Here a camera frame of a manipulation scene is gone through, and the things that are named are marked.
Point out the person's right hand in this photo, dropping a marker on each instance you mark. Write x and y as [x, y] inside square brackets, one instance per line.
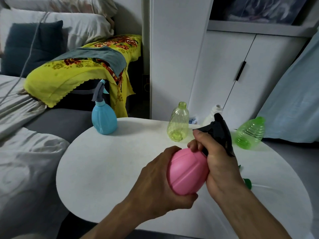
[221, 171]

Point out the person's left hand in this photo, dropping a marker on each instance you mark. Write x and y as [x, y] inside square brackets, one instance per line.
[152, 186]

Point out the white green sprayer head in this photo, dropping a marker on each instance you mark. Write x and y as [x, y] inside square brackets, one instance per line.
[247, 184]

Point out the pink plastic bottle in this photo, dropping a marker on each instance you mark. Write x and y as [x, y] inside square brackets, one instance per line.
[187, 171]

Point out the black sprayer head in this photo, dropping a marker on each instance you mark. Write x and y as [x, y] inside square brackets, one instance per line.
[220, 131]

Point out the bright green clear bottle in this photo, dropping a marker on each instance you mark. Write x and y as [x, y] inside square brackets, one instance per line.
[249, 134]

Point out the white plastic bottle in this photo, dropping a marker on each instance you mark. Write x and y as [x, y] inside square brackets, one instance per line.
[210, 116]

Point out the yellow-green clear bottle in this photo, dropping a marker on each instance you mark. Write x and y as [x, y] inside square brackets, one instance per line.
[178, 124]

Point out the blue plastic bottle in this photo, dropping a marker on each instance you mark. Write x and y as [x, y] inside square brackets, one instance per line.
[104, 120]

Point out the grey blue sprayer head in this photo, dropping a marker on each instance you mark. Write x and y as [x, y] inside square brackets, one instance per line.
[98, 93]

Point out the person's right forearm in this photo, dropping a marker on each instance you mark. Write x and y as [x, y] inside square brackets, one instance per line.
[251, 216]

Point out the small blue-white packet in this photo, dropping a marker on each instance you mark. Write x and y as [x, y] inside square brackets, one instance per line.
[193, 121]

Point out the light blue cloth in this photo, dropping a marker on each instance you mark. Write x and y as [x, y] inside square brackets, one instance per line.
[294, 102]

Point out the black speaker box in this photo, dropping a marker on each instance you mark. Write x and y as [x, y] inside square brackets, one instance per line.
[146, 83]

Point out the black bedside cabinet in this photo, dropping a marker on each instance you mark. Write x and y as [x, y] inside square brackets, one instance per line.
[79, 102]

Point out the grey mattress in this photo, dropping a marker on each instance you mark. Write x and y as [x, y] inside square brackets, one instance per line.
[57, 121]

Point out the white wardrobe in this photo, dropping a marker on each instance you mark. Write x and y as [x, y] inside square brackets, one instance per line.
[177, 59]

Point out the grey patterned bedsheet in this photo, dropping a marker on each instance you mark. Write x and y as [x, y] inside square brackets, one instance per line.
[22, 166]

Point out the grey-blue towel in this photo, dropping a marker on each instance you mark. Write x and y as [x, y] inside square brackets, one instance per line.
[104, 55]

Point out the yellow floral blanket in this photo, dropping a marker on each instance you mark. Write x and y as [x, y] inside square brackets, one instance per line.
[54, 79]

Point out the plastic-wrapped patterned quilt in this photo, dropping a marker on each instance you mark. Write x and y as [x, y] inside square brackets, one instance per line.
[259, 9]

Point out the white pillow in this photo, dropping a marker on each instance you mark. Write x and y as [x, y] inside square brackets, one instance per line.
[84, 27]

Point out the dark blue cushion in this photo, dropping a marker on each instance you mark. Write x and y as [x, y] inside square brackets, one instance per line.
[27, 47]

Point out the faded floral pillow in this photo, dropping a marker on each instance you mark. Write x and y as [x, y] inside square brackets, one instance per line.
[79, 4]

